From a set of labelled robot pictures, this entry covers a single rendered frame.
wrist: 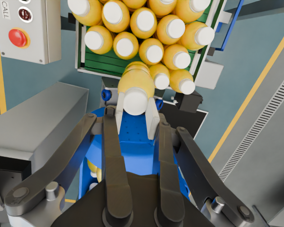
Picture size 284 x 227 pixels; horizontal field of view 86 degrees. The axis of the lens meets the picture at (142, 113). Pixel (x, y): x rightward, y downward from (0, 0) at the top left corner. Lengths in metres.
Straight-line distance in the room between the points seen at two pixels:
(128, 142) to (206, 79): 0.47
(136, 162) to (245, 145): 2.10
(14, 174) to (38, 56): 0.49
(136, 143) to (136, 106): 0.19
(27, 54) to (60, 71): 1.21
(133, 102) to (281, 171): 2.97
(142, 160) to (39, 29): 0.38
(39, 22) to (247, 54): 1.70
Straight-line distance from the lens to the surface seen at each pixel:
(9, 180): 0.83
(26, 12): 0.45
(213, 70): 0.73
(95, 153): 0.40
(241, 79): 1.90
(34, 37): 0.46
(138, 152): 0.37
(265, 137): 2.48
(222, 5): 0.59
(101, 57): 0.62
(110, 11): 0.40
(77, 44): 0.55
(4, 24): 0.49
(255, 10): 0.71
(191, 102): 0.58
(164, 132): 0.15
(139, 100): 0.23
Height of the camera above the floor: 1.50
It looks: 64 degrees down
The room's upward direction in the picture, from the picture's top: 174 degrees clockwise
